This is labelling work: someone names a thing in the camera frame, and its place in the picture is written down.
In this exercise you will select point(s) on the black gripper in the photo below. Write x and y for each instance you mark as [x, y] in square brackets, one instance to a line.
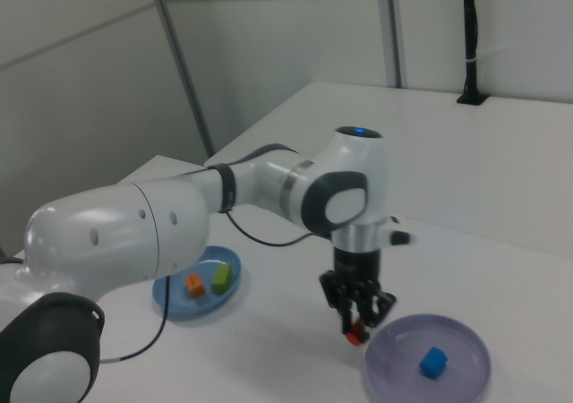
[358, 266]

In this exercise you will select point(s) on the red cylinder block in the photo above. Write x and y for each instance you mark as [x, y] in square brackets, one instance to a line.
[356, 336]

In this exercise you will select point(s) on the small blue block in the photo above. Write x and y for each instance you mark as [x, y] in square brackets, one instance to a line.
[433, 362]

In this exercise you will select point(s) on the green rectangular block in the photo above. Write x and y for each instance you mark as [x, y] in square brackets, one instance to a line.
[222, 280]

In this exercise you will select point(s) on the orange rectangular block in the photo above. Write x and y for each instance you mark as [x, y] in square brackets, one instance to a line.
[195, 286]

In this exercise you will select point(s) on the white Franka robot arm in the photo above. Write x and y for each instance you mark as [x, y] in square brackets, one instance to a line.
[112, 237]

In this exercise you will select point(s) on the purple plate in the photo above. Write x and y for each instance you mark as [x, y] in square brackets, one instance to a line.
[403, 376]

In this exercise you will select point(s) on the blue plate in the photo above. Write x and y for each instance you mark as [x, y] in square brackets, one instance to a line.
[179, 306]

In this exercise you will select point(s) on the black camera pole with clamp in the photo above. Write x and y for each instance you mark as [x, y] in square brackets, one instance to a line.
[470, 40]

